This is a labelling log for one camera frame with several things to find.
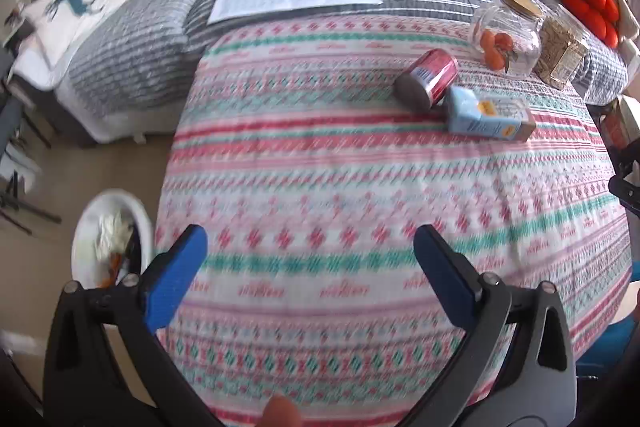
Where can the clear bag of grains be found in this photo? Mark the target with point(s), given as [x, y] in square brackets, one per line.
[560, 47]

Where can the light blue carton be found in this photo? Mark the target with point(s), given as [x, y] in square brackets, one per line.
[485, 114]

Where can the person's left hand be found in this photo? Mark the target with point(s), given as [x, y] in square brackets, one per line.
[281, 414]

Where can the gray striped blanket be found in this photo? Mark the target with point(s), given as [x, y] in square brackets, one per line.
[130, 57]

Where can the white deer print pillow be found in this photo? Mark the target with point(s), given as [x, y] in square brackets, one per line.
[75, 7]

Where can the orange pumpkin cushion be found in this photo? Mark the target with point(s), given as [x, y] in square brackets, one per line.
[590, 2]

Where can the cardboard box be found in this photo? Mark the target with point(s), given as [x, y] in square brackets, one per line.
[622, 119]

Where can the small side table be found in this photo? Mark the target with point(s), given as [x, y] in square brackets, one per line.
[15, 24]

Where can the white trash bin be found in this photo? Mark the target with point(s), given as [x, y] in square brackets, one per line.
[87, 227]

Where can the glass jar with cork lid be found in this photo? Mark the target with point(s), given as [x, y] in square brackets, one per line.
[520, 42]

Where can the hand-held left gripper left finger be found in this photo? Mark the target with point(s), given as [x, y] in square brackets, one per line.
[172, 277]

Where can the small orange fruit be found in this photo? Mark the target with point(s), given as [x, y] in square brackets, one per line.
[487, 41]
[498, 61]
[504, 42]

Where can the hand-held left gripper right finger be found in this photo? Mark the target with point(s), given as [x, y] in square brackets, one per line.
[445, 277]

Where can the red soda can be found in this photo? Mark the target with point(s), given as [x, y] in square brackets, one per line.
[430, 74]

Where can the small orange object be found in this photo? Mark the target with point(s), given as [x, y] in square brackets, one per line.
[115, 264]

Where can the gray folding chair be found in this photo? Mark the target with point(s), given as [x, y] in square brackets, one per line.
[15, 157]

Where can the white plastic bag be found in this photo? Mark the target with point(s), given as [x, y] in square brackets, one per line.
[112, 234]

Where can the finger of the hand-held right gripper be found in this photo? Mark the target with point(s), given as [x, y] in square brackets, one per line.
[627, 193]

